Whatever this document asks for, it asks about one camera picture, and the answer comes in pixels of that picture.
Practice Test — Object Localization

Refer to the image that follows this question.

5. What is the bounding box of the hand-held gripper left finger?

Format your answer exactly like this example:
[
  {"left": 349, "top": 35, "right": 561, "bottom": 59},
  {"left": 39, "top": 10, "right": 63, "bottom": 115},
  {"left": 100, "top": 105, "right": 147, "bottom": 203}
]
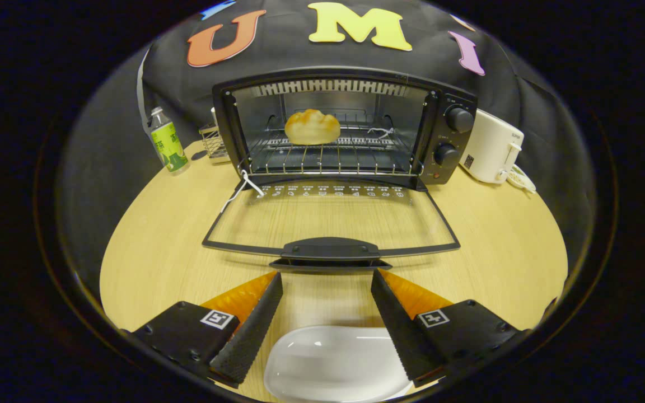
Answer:
[{"left": 131, "top": 272, "right": 283, "bottom": 388}]

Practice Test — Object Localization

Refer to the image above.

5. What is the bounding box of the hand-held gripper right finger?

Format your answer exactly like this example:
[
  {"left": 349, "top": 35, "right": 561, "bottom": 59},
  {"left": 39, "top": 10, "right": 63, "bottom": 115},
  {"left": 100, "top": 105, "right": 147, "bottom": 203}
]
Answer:
[{"left": 371, "top": 269, "right": 527, "bottom": 388}]

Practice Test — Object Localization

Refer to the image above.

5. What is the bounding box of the black toaster oven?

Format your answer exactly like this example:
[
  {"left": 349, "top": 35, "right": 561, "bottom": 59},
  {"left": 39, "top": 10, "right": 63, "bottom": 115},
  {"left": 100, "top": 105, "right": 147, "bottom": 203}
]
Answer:
[{"left": 202, "top": 67, "right": 479, "bottom": 273}]

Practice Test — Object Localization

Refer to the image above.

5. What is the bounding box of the golden bread roll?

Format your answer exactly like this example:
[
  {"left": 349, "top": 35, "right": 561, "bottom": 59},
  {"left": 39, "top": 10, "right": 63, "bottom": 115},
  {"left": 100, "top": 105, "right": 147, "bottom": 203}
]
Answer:
[{"left": 284, "top": 109, "right": 341, "bottom": 146}]

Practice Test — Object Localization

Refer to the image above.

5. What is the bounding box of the white pop-up toaster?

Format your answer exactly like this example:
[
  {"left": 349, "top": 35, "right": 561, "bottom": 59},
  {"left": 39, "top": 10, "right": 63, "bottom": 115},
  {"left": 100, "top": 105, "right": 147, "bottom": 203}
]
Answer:
[{"left": 460, "top": 109, "right": 525, "bottom": 184}]

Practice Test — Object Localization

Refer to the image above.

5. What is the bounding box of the white square plate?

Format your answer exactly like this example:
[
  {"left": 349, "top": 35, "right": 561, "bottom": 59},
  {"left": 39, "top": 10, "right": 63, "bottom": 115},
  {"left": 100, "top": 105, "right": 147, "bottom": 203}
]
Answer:
[{"left": 264, "top": 326, "right": 415, "bottom": 403}]

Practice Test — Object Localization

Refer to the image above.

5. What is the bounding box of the green label drink bottle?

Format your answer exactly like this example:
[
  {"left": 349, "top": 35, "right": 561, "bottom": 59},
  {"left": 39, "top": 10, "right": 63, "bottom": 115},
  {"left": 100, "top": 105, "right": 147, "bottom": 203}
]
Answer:
[{"left": 149, "top": 106, "right": 190, "bottom": 174}]

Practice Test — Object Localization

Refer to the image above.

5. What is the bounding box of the white string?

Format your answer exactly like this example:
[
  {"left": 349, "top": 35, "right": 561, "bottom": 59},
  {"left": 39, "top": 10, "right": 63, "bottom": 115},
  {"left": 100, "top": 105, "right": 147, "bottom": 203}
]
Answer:
[{"left": 221, "top": 170, "right": 265, "bottom": 213}]

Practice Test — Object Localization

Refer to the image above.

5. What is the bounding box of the metal wire oven rack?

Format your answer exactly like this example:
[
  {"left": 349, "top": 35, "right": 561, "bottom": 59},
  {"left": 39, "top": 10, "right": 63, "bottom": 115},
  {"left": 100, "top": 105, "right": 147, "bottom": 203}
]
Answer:
[{"left": 242, "top": 134, "right": 425, "bottom": 177}]

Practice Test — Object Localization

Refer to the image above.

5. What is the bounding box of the metal wire holder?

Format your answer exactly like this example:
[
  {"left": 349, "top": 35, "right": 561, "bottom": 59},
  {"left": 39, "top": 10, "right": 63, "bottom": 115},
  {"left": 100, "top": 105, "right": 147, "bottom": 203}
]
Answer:
[{"left": 199, "top": 107, "right": 231, "bottom": 164}]

